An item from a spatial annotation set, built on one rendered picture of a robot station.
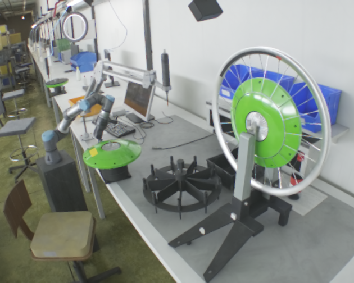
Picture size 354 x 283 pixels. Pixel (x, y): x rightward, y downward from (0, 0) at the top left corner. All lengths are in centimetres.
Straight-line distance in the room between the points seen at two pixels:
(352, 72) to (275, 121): 59
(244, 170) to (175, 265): 42
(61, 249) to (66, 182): 56
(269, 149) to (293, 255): 42
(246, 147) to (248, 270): 43
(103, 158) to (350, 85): 122
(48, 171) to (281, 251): 147
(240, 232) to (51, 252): 106
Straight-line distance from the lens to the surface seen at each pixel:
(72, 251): 165
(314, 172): 91
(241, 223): 109
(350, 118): 143
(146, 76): 151
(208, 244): 113
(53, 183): 200
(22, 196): 186
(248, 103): 98
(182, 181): 129
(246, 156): 96
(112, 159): 142
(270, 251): 112
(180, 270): 105
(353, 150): 147
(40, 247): 173
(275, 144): 94
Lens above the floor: 173
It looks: 24 degrees down
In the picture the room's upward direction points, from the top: 3 degrees counter-clockwise
